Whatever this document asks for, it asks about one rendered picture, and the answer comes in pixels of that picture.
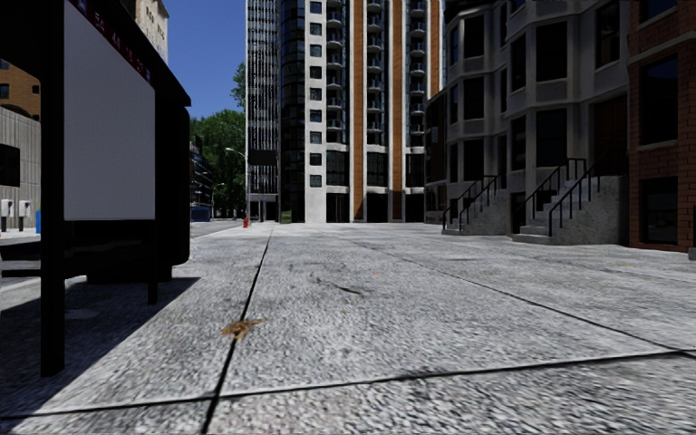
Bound white and orange tower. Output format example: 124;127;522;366
277;0;446;225

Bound grey street lamp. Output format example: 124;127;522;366
225;146;251;221
210;182;227;220

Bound trees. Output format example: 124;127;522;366
189;61;247;219

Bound dark building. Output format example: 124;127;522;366
189;135;214;223

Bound glass tower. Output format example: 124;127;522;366
246;0;281;223

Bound grey stone building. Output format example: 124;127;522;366
423;0;632;247

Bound black bus shelter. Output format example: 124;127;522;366
0;0;192;379

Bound tan stone building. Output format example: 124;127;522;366
121;0;170;65

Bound red brick building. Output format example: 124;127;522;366
626;0;696;254

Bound pale concrete building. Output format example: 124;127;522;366
0;105;42;229

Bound orange brick building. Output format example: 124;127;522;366
0;58;42;122

